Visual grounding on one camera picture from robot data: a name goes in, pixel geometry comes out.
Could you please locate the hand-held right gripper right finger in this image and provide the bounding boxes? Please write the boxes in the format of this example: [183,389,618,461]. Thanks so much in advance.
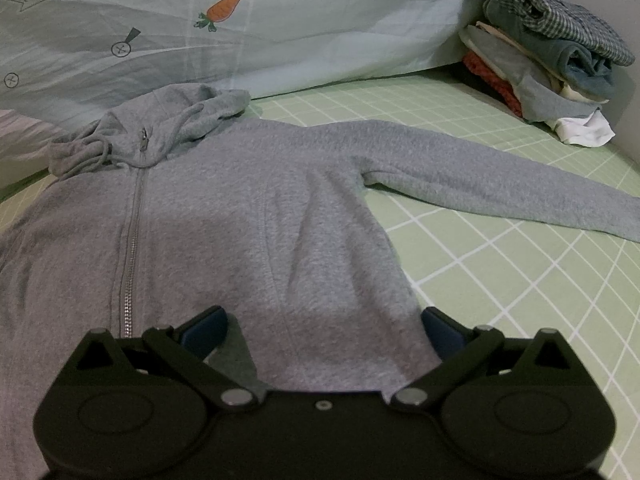
[390,306,591,411]

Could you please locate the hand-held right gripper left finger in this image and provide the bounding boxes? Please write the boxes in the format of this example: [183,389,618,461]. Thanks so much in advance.
[55,305,261,413]

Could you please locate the grey zip hoodie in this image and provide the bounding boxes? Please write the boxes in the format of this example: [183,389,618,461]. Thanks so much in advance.
[0,84,640,480]

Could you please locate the pile of folded clothes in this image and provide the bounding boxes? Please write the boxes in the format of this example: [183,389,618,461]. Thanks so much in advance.
[457,0,636,148]

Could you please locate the carrot print duvet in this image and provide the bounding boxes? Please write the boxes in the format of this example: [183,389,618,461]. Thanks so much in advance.
[0,0,546,126]

